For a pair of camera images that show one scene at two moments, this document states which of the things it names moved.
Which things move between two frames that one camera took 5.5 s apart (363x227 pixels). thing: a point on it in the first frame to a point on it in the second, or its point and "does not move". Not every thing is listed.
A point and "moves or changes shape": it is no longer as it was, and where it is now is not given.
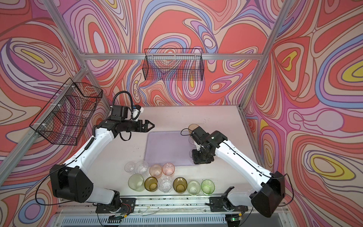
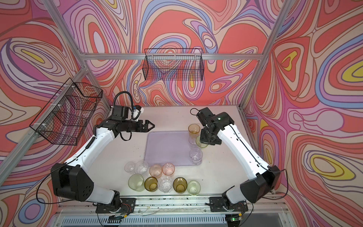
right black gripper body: [201, 157] to [206, 137]
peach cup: [155, 170] does not move
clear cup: [191, 141] does not move
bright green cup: [207, 187] moves or changes shape
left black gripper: [140, 129] does not move
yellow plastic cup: [192, 126] does not move
